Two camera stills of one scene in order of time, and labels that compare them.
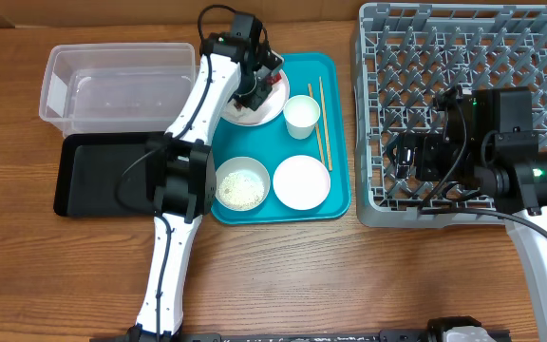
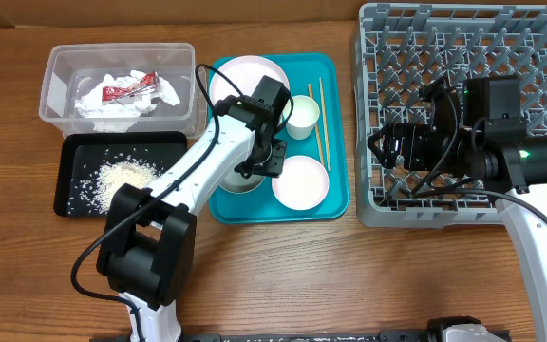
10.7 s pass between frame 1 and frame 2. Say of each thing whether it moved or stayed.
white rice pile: moved
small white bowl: stayed
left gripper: moved
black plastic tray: stayed
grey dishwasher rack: stayed
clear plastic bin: stayed
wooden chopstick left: stayed
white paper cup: stayed
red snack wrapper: moved
